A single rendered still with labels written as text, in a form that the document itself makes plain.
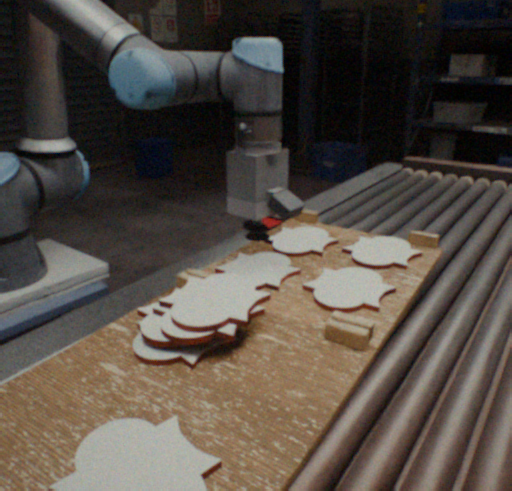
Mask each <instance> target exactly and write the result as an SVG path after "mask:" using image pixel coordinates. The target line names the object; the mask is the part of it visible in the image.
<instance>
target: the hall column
mask: <svg viewBox="0 0 512 491"><path fill-rule="evenodd" d="M320 10H321V0H302V22H301V54H300V85H299V117H298V132H299V148H298V164H297V166H293V164H290V166H289V169H288V172H290V173H296V174H302V175H307V174H310V173H311V171H312V168H311V166H312V160H311V159H312V146H313V144H315V123H316V101H317V78H318V55H319V33H320Z"/></svg>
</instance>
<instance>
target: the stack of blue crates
mask: <svg viewBox="0 0 512 491"><path fill-rule="evenodd" d="M134 143H135V154H136V157H137V158H135V164H136V166H137V175H140V176H143V177H148V178H151V179H156V178H160V177H165V176H169V175H174V170H173V162H172V157H173V154H172V140H168V139H161V138H149V139H142V140H136V141H134Z"/></svg>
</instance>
